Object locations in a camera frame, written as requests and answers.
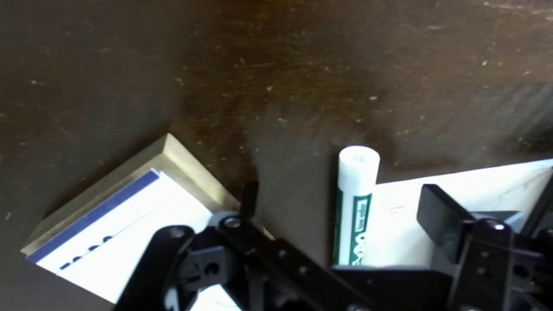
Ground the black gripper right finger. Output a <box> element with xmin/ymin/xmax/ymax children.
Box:
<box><xmin>415</xmin><ymin>182</ymin><xmax>553</xmax><ymax>311</ymax></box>

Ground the white green marker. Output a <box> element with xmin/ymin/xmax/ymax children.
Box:
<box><xmin>330</xmin><ymin>143</ymin><xmax>384</xmax><ymax>267</ymax></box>

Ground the white square card box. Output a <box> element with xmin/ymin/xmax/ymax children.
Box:
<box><xmin>19</xmin><ymin>131</ymin><xmax>242</xmax><ymax>307</ymax></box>
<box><xmin>189</xmin><ymin>281</ymin><xmax>244</xmax><ymax>311</ymax></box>

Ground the beige paper pad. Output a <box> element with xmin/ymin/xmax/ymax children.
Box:
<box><xmin>330</xmin><ymin>157</ymin><xmax>553</xmax><ymax>269</ymax></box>

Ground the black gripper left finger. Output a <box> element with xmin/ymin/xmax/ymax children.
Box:
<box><xmin>114</xmin><ymin>179</ymin><xmax>370</xmax><ymax>311</ymax></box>

